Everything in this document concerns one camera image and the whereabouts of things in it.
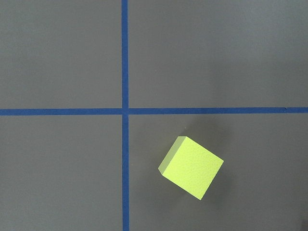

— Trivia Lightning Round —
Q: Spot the yellow foam block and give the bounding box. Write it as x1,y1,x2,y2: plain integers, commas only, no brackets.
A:
158,136,224,200

